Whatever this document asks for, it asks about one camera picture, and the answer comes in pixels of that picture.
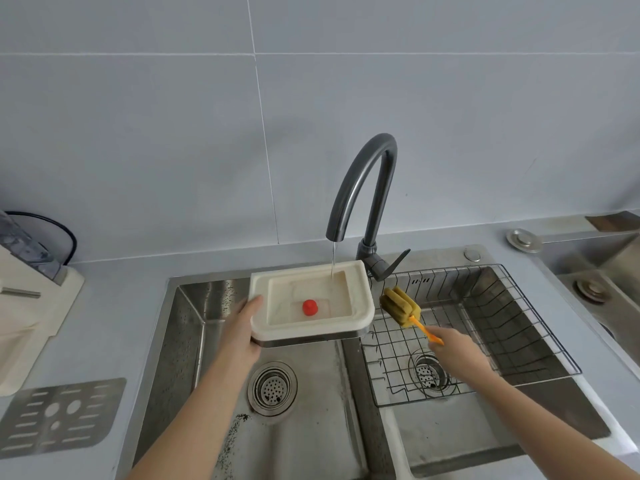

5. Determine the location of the slotted grey drip tray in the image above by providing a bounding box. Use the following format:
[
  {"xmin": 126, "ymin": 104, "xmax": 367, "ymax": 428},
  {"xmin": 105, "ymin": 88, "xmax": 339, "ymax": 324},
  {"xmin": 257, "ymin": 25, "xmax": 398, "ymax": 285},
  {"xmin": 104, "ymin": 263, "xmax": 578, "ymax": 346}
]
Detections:
[{"xmin": 0, "ymin": 378, "xmax": 127, "ymax": 459}]

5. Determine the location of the wire dish drying basket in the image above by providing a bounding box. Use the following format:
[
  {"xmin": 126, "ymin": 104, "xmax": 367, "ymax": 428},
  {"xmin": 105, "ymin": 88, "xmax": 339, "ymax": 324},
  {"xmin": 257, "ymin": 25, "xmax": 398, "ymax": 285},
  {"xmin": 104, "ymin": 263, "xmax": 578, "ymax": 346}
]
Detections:
[{"xmin": 361, "ymin": 264, "xmax": 582, "ymax": 408}]

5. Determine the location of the person's left hand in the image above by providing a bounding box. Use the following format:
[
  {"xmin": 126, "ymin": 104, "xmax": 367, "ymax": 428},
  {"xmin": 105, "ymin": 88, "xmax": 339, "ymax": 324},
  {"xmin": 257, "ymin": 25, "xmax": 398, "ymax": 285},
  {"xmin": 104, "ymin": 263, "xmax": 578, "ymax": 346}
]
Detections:
[{"xmin": 217, "ymin": 295, "xmax": 264, "ymax": 366}]

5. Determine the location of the steel sink drain plug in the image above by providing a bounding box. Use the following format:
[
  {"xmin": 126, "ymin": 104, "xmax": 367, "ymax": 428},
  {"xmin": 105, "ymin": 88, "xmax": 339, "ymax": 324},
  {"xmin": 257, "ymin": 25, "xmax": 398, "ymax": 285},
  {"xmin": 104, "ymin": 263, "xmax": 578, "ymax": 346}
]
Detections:
[{"xmin": 574, "ymin": 278, "xmax": 608, "ymax": 303}]

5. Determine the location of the round steel countertop cap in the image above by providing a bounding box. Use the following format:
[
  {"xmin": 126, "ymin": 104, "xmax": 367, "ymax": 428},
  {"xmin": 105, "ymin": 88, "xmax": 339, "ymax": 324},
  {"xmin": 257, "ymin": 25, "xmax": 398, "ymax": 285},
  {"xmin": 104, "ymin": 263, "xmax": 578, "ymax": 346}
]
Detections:
[{"xmin": 506, "ymin": 228, "xmax": 544, "ymax": 254}]

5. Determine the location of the black power cable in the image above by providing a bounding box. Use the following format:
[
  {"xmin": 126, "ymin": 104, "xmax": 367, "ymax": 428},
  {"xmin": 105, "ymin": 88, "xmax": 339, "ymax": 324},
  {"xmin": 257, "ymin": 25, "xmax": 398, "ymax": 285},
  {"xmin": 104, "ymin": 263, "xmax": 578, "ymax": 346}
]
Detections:
[{"xmin": 5, "ymin": 211, "xmax": 78, "ymax": 266}]

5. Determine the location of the stainless steel double sink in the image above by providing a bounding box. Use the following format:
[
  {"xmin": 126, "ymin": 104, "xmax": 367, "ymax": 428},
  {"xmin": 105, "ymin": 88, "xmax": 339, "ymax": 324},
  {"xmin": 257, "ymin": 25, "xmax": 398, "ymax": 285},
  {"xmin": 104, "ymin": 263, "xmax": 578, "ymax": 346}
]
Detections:
[{"xmin": 115, "ymin": 245, "xmax": 632, "ymax": 480}]

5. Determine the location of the cream countertop water dispenser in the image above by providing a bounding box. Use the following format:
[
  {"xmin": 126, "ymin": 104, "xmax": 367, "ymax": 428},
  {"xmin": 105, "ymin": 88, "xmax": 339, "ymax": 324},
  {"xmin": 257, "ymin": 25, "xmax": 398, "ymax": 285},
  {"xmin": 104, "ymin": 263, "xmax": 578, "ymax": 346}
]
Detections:
[{"xmin": 0, "ymin": 210, "xmax": 85, "ymax": 397}]

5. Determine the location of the yellow sponge brush orange handle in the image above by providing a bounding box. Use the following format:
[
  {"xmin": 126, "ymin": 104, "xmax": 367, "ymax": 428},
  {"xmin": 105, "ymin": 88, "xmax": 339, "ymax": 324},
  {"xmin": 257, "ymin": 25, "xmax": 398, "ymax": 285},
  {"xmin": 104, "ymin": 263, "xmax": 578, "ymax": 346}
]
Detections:
[{"xmin": 379, "ymin": 287, "xmax": 445, "ymax": 346}]

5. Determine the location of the round sink drain strainer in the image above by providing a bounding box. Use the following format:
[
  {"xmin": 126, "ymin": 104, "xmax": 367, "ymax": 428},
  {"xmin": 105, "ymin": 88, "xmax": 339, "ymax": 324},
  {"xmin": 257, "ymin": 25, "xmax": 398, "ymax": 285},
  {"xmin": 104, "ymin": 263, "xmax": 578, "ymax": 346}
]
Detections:
[
  {"xmin": 247, "ymin": 362, "xmax": 299, "ymax": 418},
  {"xmin": 408, "ymin": 350, "xmax": 457, "ymax": 395}
]

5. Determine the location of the person's left forearm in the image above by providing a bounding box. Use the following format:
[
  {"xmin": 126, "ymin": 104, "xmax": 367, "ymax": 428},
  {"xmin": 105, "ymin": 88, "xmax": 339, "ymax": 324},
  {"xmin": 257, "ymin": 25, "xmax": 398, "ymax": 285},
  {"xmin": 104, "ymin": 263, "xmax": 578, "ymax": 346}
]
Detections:
[{"xmin": 126, "ymin": 348, "xmax": 257, "ymax": 480}]

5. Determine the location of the person's right hand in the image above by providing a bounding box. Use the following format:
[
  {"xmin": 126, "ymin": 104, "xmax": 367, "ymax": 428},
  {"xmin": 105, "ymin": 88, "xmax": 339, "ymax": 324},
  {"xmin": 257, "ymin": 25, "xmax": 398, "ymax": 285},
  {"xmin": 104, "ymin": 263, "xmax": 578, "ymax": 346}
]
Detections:
[{"xmin": 428, "ymin": 327, "xmax": 493, "ymax": 384}]

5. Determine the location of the white lunch box lid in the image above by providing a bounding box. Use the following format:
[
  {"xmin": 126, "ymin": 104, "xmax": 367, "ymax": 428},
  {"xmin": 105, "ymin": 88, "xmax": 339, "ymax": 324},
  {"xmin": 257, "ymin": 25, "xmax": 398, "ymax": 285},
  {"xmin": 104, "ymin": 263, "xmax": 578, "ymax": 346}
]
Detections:
[{"xmin": 248, "ymin": 260, "xmax": 375, "ymax": 348}]

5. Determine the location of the person's right forearm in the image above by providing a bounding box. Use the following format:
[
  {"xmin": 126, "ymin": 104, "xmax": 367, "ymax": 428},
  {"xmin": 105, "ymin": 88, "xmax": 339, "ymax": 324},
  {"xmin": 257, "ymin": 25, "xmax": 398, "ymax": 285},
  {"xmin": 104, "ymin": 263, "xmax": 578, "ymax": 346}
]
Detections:
[{"xmin": 470, "ymin": 366, "xmax": 640, "ymax": 480}]

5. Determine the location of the dark grey gooseneck faucet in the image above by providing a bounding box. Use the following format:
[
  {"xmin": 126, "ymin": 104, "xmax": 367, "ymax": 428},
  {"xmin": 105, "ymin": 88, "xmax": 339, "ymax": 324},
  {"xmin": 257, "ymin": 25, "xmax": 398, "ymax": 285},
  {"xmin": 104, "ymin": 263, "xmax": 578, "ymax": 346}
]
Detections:
[{"xmin": 326, "ymin": 133, "xmax": 411, "ymax": 282}]

